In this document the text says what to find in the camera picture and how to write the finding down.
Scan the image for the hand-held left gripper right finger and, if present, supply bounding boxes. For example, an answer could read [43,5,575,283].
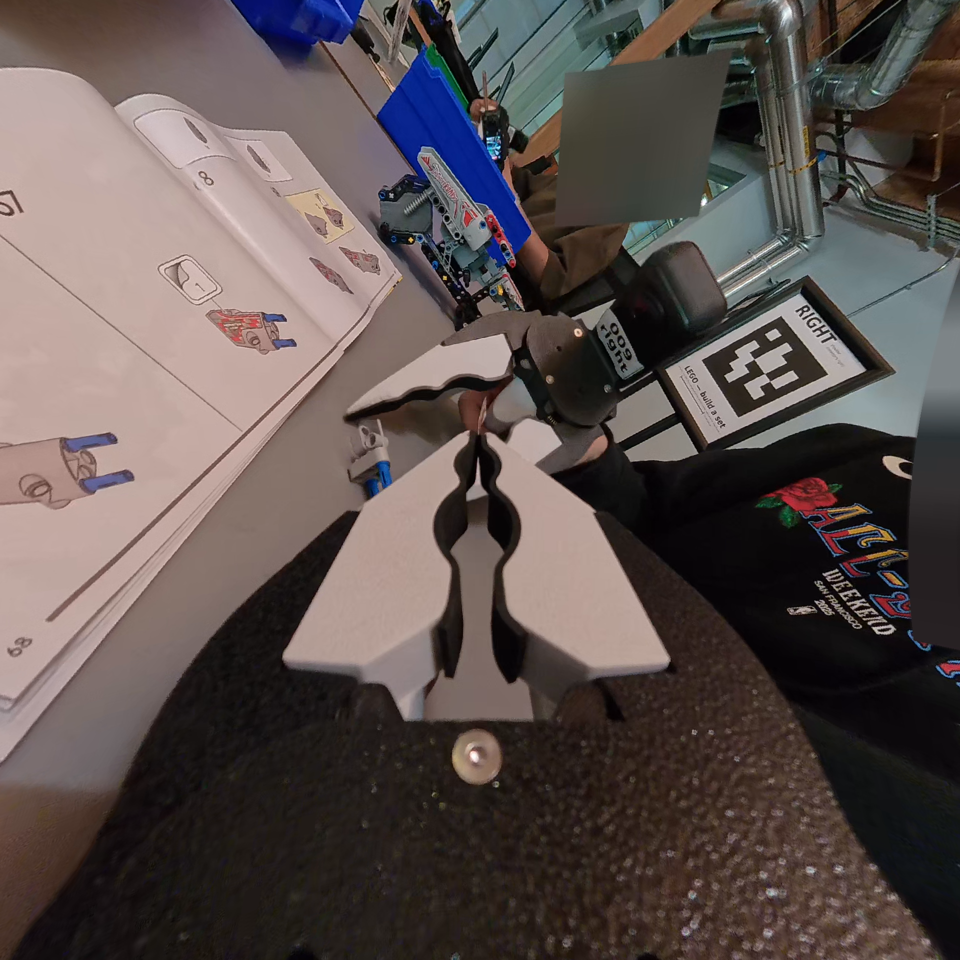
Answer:
[478,433,672,723]

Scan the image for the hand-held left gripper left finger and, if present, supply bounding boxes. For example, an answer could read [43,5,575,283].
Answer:
[282,433,483,723]

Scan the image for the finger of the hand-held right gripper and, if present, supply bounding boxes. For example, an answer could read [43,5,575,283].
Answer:
[343,332,520,421]
[450,373,541,438]

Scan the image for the grey brick piece blue pins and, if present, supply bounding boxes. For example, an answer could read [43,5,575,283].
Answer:
[346,418,393,502]

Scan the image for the person's right forearm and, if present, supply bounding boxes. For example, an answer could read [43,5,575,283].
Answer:
[591,435,721,556]

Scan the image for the another person's forearm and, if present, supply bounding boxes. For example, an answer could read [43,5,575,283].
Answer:
[517,232,573,305]

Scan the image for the grey desk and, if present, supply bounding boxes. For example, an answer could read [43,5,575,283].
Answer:
[0,0,545,960]

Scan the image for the person's right hand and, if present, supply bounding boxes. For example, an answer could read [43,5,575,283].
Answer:
[457,391,499,437]

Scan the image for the grey toy truck model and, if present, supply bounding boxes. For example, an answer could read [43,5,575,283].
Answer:
[377,144,528,330]

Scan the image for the person's black printed sweatshirt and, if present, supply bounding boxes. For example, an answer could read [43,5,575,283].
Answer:
[600,423,960,960]

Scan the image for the black handheld device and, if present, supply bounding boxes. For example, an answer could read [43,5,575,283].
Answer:
[480,105,513,163]

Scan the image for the blue plastic tray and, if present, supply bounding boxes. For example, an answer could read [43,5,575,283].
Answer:
[377,45,530,249]

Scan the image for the green plastic tray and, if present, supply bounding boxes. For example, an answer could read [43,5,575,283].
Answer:
[422,42,483,100]

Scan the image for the open instruction booklet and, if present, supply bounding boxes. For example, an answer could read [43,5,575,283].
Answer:
[0,67,405,762]

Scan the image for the blue plastic bin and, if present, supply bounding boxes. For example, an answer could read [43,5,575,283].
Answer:
[231,0,366,48]

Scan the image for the silver ventilation duct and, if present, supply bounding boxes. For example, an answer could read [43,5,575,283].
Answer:
[714,0,828,283]
[810,0,960,114]

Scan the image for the metal cable tray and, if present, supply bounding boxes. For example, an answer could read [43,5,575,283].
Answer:
[821,166,960,250]

